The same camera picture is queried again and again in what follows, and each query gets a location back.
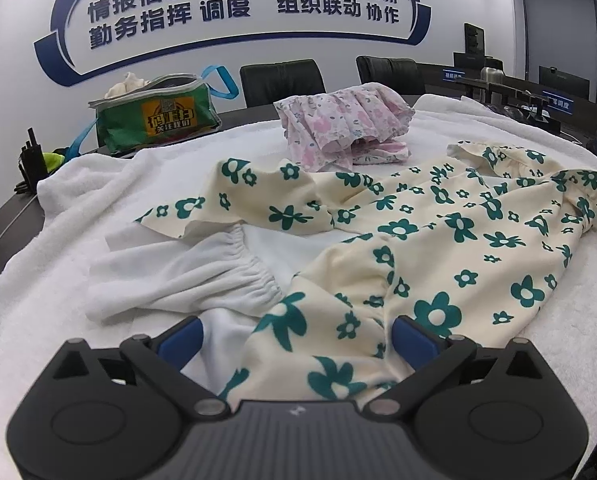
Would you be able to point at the yellow-green item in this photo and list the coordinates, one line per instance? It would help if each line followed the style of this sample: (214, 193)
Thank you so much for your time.
(58, 161)

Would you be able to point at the pink floral garment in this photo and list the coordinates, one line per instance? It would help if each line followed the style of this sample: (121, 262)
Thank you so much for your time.
(338, 115)

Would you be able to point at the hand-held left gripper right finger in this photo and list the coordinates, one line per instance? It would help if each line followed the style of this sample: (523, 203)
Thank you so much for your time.
(408, 337)

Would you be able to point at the grey window blind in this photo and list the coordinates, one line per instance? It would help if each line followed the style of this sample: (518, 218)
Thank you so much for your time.
(568, 25)

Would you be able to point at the blue desk nameplate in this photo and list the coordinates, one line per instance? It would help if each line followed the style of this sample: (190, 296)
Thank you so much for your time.
(454, 74)
(556, 101)

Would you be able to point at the silver kettle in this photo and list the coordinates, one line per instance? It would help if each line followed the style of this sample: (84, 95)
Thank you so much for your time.
(490, 72)

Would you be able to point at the blue wall lettering sign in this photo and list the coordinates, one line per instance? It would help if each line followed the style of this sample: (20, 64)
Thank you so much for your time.
(228, 10)

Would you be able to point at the cream cloth bundle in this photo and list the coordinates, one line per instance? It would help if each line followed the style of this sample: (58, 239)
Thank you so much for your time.
(128, 85)

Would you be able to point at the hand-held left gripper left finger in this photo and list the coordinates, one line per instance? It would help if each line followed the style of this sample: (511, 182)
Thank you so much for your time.
(178, 340)

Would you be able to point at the black walkie-talkie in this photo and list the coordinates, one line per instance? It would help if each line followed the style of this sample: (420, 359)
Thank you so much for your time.
(31, 160)

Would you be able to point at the black desk monitor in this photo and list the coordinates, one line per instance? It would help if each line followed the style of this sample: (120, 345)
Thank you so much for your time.
(563, 77)

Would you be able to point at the white garment with elastic waist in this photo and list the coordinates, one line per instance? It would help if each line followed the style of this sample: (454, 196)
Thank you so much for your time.
(203, 265)

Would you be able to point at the white towel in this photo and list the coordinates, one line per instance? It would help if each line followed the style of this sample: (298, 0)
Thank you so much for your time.
(53, 240)

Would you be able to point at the black chair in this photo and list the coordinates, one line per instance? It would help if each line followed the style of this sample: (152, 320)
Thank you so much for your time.
(391, 72)
(283, 82)

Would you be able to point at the tall black monitor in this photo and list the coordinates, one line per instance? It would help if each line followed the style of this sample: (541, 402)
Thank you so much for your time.
(474, 39)

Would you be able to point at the cream garment with green flowers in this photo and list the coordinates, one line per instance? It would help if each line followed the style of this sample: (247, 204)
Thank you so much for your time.
(428, 240)

